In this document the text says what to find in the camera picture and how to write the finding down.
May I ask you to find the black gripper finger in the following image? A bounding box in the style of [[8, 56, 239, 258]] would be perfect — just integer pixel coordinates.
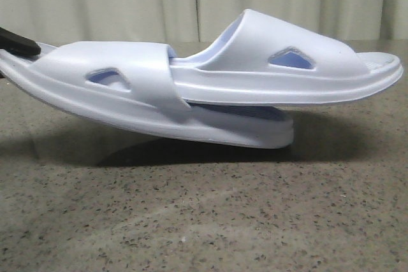
[[1, 28, 41, 57]]

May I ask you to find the light blue slipper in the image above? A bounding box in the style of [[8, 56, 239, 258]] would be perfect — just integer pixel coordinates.
[[170, 9, 404, 105], [1, 41, 294, 148]]

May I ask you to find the pale green curtain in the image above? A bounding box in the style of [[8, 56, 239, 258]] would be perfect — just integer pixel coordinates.
[[1, 0, 407, 45]]

